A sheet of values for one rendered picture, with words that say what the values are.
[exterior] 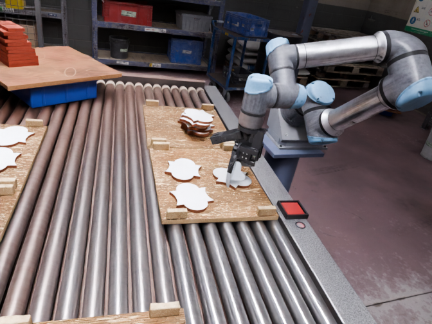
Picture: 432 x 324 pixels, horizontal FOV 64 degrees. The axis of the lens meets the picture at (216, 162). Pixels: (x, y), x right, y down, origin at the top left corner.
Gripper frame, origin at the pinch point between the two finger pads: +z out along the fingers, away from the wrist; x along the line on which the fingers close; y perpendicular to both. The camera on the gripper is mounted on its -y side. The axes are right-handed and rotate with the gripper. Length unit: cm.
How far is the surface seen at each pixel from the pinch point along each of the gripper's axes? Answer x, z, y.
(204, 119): 22.6, -7.3, -21.5
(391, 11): 638, -38, 61
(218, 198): -12.8, 0.7, 0.5
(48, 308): -64, 3, -15
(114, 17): 323, 23, -290
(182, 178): -11.2, -0.4, -12.9
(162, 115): 31, 1, -45
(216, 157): 11.0, 0.7, -10.0
